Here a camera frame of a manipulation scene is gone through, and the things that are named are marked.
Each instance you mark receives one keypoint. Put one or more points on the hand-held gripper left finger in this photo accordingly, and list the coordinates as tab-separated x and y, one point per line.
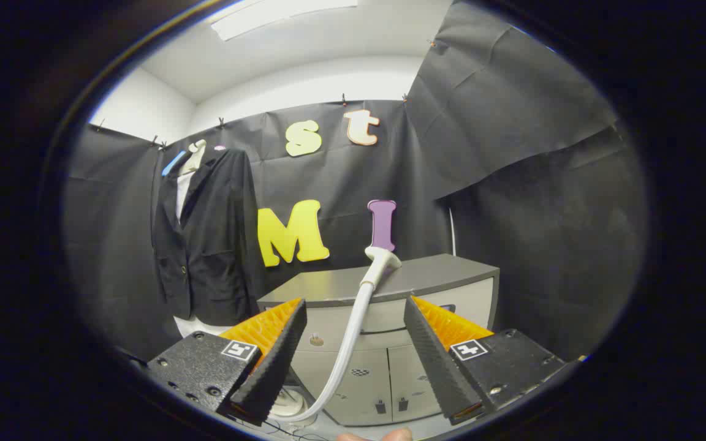
276	361

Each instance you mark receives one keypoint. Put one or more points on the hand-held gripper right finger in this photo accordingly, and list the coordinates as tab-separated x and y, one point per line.
436	361

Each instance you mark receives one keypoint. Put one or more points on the white garment steamer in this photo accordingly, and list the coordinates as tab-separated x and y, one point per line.
353	331

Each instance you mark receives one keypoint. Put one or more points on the black suit jacket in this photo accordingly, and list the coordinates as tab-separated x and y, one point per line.
218	245

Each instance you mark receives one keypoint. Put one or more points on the white shirt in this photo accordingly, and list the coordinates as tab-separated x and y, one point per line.
184	196

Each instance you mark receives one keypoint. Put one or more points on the grey cabinet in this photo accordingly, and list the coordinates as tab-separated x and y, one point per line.
439	275

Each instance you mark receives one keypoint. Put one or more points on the black backdrop cloth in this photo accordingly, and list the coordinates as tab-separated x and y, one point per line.
543	214

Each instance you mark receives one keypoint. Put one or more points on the ceiling light panel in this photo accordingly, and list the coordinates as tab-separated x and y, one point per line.
267	15

